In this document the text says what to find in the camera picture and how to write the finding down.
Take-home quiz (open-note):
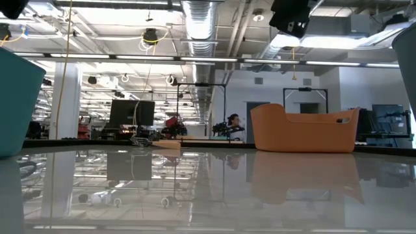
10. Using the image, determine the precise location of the light teal plastic bin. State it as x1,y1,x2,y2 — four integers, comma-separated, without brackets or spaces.
0,47,47,159

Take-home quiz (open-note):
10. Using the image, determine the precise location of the red equipment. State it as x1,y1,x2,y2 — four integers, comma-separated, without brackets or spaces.
164,116,189,138

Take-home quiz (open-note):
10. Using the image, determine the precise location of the orange-handled silver fork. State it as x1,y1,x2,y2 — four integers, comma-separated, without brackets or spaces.
129,136,182,151

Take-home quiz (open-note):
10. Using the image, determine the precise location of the orange plastic bin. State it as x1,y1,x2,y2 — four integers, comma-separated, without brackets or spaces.
250,103,361,153

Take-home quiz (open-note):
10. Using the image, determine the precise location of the black metal table frame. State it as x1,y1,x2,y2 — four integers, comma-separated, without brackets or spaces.
22,138,416,157

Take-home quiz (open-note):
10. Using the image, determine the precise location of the yellow cable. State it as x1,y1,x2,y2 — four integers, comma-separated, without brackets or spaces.
54,0,73,140

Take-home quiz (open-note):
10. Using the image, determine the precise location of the grey door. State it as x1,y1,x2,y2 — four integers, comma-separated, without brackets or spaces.
246,101,271,144

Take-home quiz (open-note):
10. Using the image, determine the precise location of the black station frame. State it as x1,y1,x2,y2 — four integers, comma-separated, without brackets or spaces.
175,82,227,141
282,86,329,114

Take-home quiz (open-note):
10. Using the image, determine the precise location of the long LED light bar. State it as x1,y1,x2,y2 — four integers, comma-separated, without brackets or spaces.
12,51,400,70

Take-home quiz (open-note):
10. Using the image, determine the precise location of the silver ventilation duct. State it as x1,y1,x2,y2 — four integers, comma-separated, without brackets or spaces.
181,0,218,121

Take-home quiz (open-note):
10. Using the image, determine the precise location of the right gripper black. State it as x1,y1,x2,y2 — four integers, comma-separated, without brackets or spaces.
268,0,313,39

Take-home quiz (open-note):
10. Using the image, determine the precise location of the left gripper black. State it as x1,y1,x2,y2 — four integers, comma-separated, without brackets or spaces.
0,0,30,20

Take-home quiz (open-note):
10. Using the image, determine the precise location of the black ceiling-mounted device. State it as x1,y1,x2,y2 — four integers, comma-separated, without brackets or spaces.
142,28,159,45

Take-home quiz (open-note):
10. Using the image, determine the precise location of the white square column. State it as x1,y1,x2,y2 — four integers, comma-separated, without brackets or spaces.
48,62,82,140

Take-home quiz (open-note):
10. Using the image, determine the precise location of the person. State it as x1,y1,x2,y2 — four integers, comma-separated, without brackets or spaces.
226,113,247,142

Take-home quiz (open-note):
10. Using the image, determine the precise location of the dark blue-grey plastic bin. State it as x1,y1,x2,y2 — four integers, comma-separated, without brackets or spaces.
391,21,416,122

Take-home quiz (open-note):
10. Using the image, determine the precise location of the black computer monitor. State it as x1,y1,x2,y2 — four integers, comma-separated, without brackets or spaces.
109,99,156,127

